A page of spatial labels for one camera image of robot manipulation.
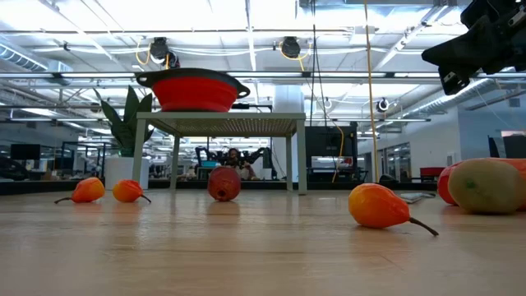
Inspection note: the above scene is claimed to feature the orange toy pear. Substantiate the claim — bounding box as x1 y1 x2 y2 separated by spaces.
348 183 440 238
53 177 106 206
112 178 152 204

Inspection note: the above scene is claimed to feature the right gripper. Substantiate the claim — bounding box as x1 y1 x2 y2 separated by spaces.
421 0 526 97

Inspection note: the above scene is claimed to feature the red collapsible bowl grey rim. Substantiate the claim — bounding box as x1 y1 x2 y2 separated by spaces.
135 67 251 113

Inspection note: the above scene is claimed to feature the orange hanging cable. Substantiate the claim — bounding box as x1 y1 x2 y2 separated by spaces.
363 0 379 183

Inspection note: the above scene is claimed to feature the person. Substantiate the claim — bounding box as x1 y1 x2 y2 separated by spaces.
224 147 258 181

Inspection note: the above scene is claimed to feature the black aluminium rig frame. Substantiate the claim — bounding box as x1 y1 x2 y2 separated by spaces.
0 178 439 195

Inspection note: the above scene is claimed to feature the red orange mango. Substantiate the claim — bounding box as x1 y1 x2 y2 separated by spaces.
436 157 526 213

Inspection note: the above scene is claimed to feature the snake plant in white pot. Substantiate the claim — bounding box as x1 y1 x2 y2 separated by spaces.
93 85 155 191

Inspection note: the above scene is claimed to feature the black equipment cabinet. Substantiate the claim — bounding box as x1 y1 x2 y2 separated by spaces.
304 125 358 182

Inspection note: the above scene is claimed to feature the dark red pomegranate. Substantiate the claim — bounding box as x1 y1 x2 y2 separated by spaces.
207 165 242 202

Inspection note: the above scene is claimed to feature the red storage bin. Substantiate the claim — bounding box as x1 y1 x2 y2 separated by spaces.
419 166 445 178

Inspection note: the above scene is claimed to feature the dark computer monitor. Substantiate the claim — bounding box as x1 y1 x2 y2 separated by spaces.
487 130 526 160

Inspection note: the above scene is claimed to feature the small black flat screen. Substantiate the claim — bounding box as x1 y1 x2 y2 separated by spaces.
10 143 41 160

